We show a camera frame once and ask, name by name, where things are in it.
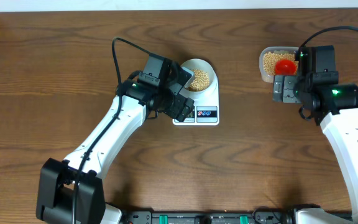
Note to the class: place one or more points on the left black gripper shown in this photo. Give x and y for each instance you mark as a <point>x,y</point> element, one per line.
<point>180,107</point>

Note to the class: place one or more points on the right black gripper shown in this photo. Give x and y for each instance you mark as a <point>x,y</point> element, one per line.
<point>286,82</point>

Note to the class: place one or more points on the red plastic measuring scoop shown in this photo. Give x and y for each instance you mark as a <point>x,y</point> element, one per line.
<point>285,67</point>

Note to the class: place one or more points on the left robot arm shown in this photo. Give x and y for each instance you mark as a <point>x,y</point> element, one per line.
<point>71,190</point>

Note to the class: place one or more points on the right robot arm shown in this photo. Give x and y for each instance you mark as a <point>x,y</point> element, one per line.
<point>334,108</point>

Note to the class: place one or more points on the soybeans in bowl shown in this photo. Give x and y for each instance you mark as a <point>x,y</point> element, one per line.
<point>201,81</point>

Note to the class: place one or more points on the grey round bowl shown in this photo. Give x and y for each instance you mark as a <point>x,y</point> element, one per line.
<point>202,65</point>

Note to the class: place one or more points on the white digital kitchen scale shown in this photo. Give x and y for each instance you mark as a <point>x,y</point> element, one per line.
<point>206,109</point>

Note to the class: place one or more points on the pile of soybeans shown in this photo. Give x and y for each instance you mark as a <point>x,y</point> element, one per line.
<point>271,58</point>

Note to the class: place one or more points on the clear plastic container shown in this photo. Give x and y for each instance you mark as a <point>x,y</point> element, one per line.
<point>281,50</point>

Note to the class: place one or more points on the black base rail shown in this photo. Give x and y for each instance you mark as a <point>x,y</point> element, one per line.
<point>265,216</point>

